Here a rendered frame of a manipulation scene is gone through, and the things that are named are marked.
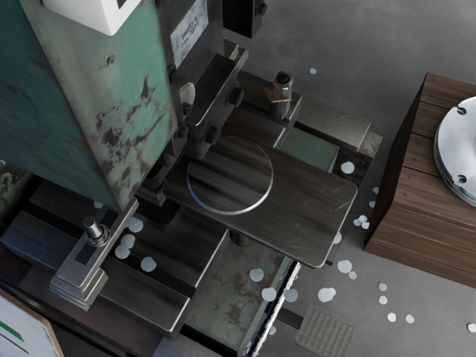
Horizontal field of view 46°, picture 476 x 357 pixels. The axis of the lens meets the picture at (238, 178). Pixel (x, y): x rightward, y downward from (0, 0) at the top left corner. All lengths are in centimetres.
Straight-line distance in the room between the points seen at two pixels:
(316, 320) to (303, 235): 63
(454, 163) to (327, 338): 49
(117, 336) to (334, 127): 51
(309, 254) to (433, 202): 61
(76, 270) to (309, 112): 49
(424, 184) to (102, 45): 107
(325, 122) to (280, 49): 94
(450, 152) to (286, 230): 66
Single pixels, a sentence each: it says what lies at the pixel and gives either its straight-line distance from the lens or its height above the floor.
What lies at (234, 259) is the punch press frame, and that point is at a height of 64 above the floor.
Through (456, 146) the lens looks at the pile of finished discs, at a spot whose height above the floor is 39.
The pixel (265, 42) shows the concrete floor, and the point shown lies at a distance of 195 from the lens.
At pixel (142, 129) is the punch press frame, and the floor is 112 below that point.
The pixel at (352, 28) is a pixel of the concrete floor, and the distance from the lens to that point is 203.
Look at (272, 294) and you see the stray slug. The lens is 88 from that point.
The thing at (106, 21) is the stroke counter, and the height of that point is 131.
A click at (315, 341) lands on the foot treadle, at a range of 137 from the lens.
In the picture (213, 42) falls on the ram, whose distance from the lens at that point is 66.
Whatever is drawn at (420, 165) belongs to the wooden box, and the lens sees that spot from 136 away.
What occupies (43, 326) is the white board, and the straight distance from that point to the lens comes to 100.
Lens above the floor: 150
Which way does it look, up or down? 64 degrees down
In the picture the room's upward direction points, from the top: straight up
